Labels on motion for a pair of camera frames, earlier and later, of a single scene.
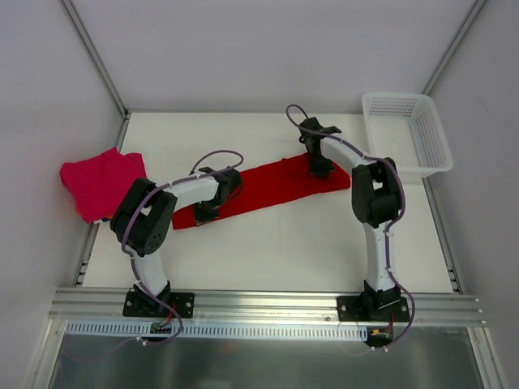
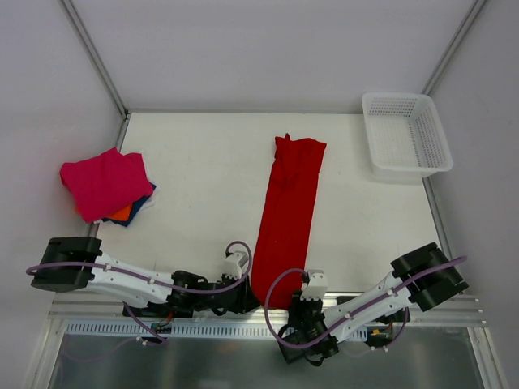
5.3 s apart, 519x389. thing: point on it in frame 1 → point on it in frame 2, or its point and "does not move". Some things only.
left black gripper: [205, 211] → [246, 297]
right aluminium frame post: [476, 8] does not move
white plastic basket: [406, 128] does not move
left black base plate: [141, 304] does not move
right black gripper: [320, 163] → [300, 302]
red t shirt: [274, 184] → [287, 219]
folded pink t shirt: [100, 185] does not move
